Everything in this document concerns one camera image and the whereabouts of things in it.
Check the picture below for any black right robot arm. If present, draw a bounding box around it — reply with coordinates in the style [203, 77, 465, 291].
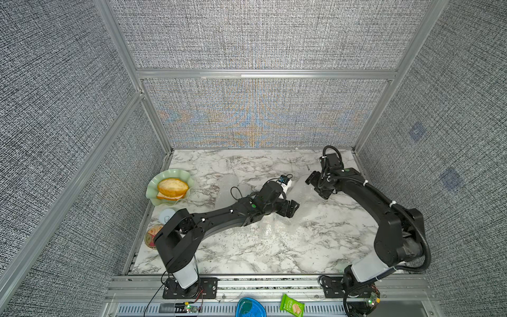
[306, 145, 432, 301]

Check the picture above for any bread roll sandwich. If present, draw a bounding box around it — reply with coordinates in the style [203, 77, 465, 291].
[157, 178, 190, 202]

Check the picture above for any green scalloped glass plate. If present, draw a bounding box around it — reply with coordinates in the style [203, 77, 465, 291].
[146, 169, 195, 207]

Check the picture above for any aluminium front rail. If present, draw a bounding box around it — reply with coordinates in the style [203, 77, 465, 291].
[99, 274, 444, 316]

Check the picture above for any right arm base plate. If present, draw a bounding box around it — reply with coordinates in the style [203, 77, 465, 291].
[318, 275, 380, 299]

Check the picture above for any white round lid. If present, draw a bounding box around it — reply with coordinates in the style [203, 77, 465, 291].
[158, 208, 176, 225]

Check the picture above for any green snack packet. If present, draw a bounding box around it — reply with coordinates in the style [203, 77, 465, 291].
[279, 294, 305, 317]

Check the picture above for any round food cup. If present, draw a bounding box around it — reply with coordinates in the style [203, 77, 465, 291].
[144, 225, 163, 250]

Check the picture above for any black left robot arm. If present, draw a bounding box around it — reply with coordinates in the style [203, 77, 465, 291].
[154, 180, 300, 298]

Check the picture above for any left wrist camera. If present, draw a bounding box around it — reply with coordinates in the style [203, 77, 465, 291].
[277, 174, 293, 194]

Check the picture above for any blue plastic container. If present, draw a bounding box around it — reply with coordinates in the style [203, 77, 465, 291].
[235, 297, 267, 317]

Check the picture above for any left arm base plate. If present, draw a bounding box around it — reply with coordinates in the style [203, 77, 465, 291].
[162, 277, 218, 300]

